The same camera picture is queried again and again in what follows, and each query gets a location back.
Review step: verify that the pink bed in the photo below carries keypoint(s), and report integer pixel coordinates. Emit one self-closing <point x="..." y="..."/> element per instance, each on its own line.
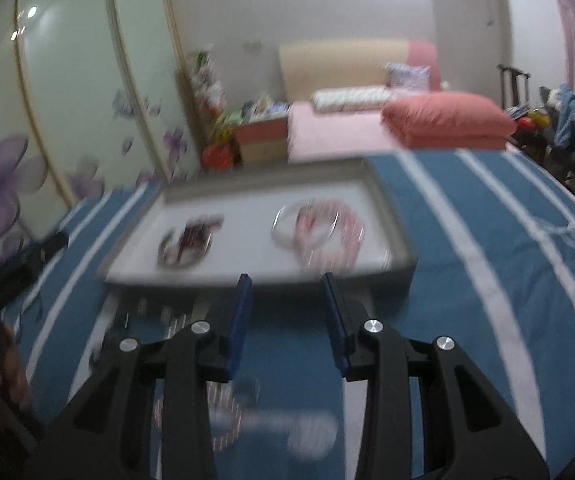
<point x="315" y="136"/>

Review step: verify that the dark wooden chair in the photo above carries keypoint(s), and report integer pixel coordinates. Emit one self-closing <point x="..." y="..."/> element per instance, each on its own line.
<point x="514" y="85"/>

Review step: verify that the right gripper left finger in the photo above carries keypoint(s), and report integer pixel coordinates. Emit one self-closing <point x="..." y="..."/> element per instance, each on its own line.
<point x="236" y="326"/>

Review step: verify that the thin silver bangle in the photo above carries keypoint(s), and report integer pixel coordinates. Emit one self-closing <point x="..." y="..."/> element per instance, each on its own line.
<point x="314" y="223"/>

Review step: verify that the sliding floral wardrobe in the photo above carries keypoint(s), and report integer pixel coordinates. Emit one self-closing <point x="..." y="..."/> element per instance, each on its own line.
<point x="91" y="101"/>

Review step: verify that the folded coral quilt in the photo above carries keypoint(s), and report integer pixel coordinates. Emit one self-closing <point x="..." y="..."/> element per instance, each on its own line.
<point x="448" y="119"/>

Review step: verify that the red waste basket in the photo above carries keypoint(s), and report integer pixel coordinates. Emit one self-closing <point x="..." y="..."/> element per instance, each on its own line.
<point x="217" y="157"/>

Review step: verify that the grey shallow tray box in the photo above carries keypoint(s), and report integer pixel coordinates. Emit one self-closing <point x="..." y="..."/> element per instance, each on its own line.
<point x="248" y="240"/>

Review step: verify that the blue striped bed cloth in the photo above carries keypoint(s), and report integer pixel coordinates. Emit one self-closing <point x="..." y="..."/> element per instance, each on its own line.
<point x="495" y="243"/>

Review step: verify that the stack of plush toys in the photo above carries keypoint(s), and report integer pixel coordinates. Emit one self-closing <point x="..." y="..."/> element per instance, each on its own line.
<point x="207" y="88"/>

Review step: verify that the floral white pillow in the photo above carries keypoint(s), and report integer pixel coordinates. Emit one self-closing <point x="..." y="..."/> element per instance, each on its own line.
<point x="351" y="99"/>

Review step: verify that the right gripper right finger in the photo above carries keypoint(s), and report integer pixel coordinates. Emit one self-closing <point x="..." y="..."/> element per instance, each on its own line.
<point x="335" y="312"/>

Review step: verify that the cream pink headboard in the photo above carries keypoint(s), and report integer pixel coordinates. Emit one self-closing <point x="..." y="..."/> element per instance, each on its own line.
<point x="312" y="65"/>

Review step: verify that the pink bedside table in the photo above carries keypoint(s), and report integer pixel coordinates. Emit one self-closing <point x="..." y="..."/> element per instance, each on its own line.
<point x="262" y="142"/>

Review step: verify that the purple patterned pillow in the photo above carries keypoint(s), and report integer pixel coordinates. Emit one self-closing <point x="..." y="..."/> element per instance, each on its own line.
<point x="410" y="77"/>

